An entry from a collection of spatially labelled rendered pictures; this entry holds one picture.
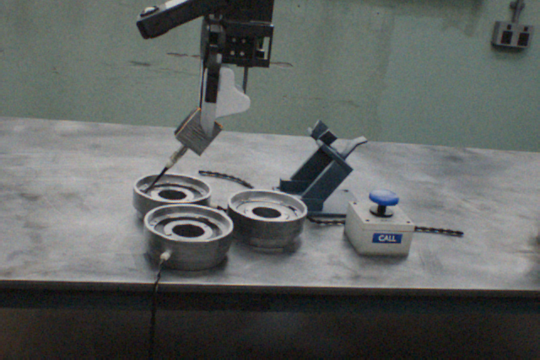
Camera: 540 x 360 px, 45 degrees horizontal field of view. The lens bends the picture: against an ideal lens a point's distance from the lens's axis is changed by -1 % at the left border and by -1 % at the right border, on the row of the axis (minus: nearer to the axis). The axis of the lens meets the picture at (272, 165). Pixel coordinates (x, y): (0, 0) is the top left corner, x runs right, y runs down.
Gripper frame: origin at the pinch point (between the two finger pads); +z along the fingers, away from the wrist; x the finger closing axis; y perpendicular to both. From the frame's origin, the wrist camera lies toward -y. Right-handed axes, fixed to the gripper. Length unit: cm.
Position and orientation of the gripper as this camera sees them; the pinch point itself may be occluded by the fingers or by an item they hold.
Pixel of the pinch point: (202, 123)
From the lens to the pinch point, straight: 85.7
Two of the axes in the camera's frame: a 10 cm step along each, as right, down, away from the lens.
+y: 9.7, 0.5, 2.2
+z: -1.2, 9.4, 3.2
